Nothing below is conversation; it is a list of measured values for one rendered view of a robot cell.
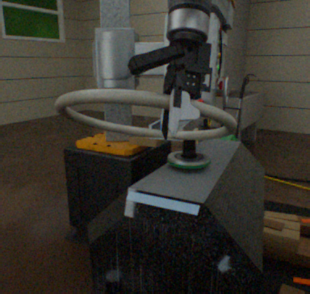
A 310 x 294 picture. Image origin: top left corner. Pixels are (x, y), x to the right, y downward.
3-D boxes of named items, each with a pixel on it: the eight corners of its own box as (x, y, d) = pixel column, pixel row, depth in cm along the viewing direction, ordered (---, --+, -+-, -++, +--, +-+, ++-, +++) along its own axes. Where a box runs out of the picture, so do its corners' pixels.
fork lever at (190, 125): (181, 113, 172) (181, 105, 171) (215, 115, 166) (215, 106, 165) (139, 138, 108) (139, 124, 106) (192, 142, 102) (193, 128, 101)
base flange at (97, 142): (73, 147, 219) (73, 140, 218) (112, 133, 261) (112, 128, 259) (129, 157, 196) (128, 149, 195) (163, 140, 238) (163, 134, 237)
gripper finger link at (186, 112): (202, 135, 56) (203, 91, 59) (172, 130, 55) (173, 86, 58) (195, 140, 59) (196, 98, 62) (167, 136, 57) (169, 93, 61)
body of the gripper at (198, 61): (211, 95, 59) (215, 38, 61) (169, 87, 57) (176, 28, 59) (196, 103, 67) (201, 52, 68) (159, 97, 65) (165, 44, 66)
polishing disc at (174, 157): (208, 153, 162) (208, 150, 161) (211, 165, 141) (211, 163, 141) (169, 152, 163) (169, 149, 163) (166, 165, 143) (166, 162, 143)
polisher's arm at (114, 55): (85, 78, 203) (83, 39, 196) (103, 76, 235) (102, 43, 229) (195, 79, 189) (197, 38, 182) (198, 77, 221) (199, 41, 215)
